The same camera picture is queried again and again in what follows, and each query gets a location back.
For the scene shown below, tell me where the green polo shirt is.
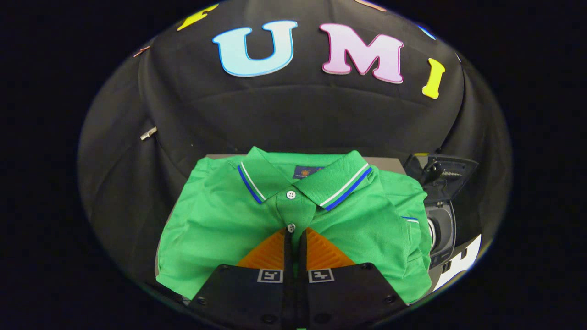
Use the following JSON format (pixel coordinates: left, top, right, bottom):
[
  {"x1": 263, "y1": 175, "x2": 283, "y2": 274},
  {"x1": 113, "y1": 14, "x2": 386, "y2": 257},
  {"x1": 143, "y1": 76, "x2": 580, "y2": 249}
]
[{"x1": 155, "y1": 146, "x2": 434, "y2": 305}]

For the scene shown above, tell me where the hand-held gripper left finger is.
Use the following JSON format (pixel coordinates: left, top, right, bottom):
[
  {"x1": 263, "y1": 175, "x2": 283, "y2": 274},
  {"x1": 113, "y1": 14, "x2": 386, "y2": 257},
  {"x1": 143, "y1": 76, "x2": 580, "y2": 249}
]
[{"x1": 188, "y1": 228, "x2": 295, "y2": 330}]

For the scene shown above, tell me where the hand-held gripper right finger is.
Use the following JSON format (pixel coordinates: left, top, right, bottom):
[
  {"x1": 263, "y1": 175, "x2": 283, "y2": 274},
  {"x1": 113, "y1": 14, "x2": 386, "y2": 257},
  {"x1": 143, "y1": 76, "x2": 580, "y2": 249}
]
[{"x1": 296, "y1": 228, "x2": 409, "y2": 330}]

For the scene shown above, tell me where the dark transparent washing machine lid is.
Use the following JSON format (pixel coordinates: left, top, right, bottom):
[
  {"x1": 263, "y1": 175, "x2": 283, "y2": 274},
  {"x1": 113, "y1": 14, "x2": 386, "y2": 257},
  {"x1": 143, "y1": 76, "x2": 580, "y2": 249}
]
[{"x1": 403, "y1": 153, "x2": 479, "y2": 212}]

